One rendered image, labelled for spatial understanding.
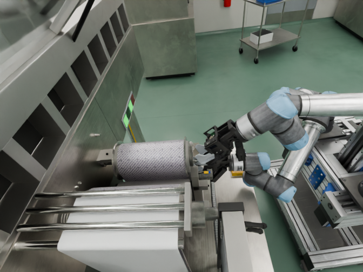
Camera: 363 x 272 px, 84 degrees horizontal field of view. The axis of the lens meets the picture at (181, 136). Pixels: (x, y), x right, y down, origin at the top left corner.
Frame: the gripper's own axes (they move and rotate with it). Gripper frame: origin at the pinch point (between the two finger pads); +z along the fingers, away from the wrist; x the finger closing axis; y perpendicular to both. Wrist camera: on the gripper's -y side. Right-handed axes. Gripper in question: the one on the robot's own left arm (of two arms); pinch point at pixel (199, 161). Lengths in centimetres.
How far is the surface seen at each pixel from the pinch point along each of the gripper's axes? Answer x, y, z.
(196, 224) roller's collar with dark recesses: 26.7, 9.5, -6.4
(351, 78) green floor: -223, -236, -92
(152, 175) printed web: 4.9, 10.7, 13.1
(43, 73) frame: -2, 54, 4
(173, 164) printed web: 4.3, 9.1, 3.9
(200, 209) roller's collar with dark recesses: 24.0, 10.2, -8.4
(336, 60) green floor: -278, -240, -97
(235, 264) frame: 36.6, 12.1, -17.4
